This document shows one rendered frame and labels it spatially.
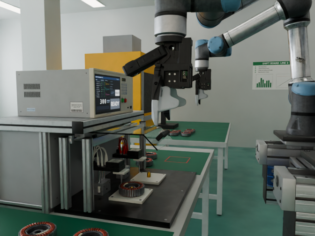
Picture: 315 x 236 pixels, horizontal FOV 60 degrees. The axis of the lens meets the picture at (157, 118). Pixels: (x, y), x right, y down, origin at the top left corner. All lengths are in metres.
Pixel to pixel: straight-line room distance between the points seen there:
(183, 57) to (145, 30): 6.30
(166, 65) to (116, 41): 4.76
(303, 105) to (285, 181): 0.57
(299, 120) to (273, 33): 5.31
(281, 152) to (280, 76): 5.21
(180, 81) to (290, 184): 0.42
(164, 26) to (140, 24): 6.37
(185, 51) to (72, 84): 0.67
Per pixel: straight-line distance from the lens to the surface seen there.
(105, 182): 1.27
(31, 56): 5.39
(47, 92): 1.27
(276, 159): 1.32
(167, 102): 0.59
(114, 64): 5.05
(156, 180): 1.40
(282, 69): 6.49
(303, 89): 1.32
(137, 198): 1.18
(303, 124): 1.32
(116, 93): 1.34
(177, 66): 0.62
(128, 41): 5.28
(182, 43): 0.64
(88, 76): 1.16
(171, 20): 0.64
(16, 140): 1.23
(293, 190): 0.83
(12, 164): 1.26
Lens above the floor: 1.22
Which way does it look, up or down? 5 degrees down
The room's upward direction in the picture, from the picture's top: straight up
